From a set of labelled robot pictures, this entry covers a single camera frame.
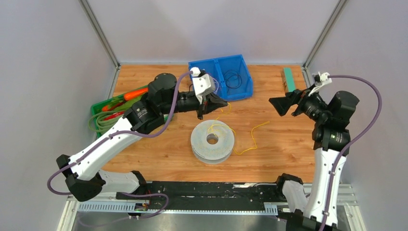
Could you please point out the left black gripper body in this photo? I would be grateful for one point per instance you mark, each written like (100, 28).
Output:
(197, 106)

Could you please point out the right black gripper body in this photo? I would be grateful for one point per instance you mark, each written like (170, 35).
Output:
(311, 107)

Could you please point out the white perforated cable spool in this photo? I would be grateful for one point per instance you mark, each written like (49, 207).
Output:
(212, 142)

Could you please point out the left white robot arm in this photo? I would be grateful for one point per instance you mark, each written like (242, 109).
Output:
(146, 118)

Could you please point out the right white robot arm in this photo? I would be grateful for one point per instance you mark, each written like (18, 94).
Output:
(318, 210)

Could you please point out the green topped wooden block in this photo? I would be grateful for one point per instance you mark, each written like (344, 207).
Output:
(288, 80)

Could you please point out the blue divided plastic bin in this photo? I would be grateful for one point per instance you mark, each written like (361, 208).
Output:
(232, 74)

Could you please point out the green vegetable tray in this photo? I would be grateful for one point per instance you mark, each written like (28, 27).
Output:
(96, 108)

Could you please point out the orange toy carrot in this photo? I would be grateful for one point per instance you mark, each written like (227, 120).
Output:
(135, 93)

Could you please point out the green toy leafy vegetable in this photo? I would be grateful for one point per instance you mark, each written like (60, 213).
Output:
(124, 105)

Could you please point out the red toy chili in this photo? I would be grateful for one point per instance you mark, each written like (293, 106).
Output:
(113, 114)

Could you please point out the green toy beans bundle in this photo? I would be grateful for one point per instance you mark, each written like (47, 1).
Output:
(103, 121)

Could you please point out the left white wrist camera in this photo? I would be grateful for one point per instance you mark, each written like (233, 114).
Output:
(203, 83)

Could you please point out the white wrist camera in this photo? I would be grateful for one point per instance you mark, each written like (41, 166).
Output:
(203, 83)
(321, 80)

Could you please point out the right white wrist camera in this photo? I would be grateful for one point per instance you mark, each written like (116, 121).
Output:
(321, 80)

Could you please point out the aluminium rail with cable duct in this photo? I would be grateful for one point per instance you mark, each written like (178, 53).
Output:
(115, 202)

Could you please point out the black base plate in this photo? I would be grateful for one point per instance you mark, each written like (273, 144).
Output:
(215, 196)

